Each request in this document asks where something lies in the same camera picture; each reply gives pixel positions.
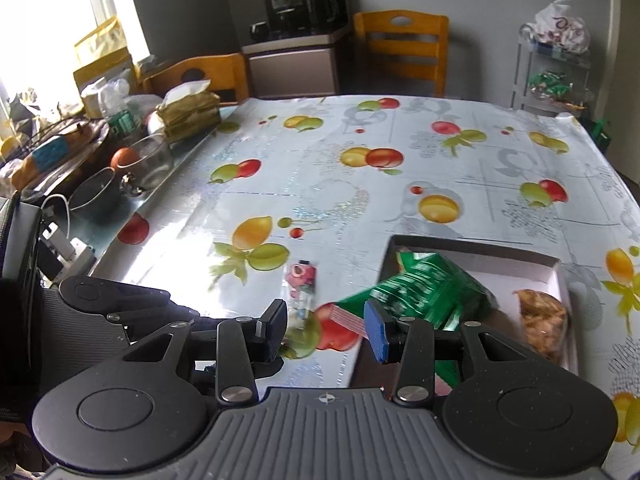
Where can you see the glass mug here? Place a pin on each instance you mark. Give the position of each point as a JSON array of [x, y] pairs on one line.
[[152, 162]]

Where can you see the white cardboard box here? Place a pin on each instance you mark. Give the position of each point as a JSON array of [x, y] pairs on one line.
[[500, 275]]

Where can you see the clear plastic bag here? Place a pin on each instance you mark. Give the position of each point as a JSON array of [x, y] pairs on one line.
[[107, 95]]

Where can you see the green snack bag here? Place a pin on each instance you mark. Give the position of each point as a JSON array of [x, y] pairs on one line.
[[430, 285]]

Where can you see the dark grey panel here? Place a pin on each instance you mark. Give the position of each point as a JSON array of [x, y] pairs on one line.
[[20, 240]]

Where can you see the fruit print tablecloth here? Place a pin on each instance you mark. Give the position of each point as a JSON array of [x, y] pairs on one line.
[[350, 210]]

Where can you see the grey cabinet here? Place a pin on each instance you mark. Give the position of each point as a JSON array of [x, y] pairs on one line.
[[300, 67]]

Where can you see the yellow paper bag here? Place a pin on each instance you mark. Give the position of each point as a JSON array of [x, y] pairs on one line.
[[102, 55]]

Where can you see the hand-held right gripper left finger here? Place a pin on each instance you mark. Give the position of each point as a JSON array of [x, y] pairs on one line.
[[272, 332]]

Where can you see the small pink packet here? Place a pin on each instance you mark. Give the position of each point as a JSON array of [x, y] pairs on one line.
[[301, 285]]

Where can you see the white printed plastic bag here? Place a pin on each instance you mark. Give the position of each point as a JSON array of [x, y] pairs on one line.
[[560, 27]]

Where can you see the small green plastic item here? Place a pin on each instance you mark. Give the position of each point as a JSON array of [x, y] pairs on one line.
[[600, 132]]

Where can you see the yellow wooden chair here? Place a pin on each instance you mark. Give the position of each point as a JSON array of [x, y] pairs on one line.
[[210, 70], [400, 50]]

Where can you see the black coffee machine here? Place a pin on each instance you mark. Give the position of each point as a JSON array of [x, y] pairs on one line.
[[300, 0]]

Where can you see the window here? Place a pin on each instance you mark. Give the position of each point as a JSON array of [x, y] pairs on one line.
[[50, 10]]

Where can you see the tissue pack olive wrapper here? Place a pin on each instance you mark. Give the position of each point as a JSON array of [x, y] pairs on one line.
[[192, 112]]

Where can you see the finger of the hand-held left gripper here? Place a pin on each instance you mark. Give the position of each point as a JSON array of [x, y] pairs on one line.
[[272, 369], [150, 307]]

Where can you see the orange fruit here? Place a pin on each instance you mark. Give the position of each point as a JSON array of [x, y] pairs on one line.
[[122, 157]]

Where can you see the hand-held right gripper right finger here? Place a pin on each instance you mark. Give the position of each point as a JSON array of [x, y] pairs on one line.
[[377, 332]]

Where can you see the black pot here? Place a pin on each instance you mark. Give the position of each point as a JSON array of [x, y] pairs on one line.
[[95, 192]]

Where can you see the green packets on rack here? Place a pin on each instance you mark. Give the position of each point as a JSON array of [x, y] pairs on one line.
[[550, 84]]

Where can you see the clear bag of brown crackers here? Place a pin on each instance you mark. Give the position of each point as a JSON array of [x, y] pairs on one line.
[[542, 322]]

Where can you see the bread loaf in bag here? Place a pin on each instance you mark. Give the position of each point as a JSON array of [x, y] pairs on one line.
[[50, 155]]

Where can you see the green label bottle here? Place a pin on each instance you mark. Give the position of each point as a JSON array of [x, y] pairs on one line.
[[122, 124]]

